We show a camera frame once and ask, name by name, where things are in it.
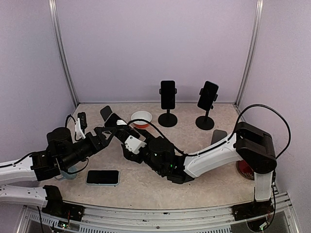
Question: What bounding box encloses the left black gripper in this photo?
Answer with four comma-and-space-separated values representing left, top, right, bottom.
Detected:
61, 127, 117, 169

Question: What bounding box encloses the orange white bowl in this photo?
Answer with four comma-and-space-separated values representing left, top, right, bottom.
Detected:
131, 111, 153, 129

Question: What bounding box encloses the black pole phone stand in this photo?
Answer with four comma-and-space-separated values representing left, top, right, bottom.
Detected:
195, 88, 219, 130
158, 109, 178, 128

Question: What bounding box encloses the black teal phone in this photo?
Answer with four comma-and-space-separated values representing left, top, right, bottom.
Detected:
159, 81, 177, 110

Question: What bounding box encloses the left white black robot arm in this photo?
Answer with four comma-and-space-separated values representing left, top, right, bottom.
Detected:
0, 127, 117, 216

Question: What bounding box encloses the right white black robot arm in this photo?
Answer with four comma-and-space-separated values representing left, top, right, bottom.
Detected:
116, 120, 277, 216

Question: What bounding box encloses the blue cased bottom phone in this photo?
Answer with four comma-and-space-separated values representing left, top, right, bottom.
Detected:
86, 170, 120, 185

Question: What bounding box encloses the light blue mug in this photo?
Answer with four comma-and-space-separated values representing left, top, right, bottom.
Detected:
54, 171, 77, 181

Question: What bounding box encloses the dark red saucer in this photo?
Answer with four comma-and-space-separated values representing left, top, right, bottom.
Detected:
236, 160, 254, 181

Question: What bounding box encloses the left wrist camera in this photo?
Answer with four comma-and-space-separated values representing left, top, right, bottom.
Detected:
74, 112, 87, 141

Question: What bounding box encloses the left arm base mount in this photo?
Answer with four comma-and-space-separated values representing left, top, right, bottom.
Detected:
42, 185, 85, 222

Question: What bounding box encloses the left aluminium frame post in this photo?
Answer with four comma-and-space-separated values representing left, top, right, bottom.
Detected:
48, 0, 80, 108

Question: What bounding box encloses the aluminium frame post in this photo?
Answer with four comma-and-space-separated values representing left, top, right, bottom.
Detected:
48, 0, 80, 108
234, 0, 264, 109

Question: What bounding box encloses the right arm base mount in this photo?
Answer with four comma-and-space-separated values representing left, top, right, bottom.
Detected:
232, 200, 275, 221

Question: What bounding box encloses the right aluminium frame post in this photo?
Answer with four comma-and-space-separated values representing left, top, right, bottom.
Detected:
234, 0, 264, 109

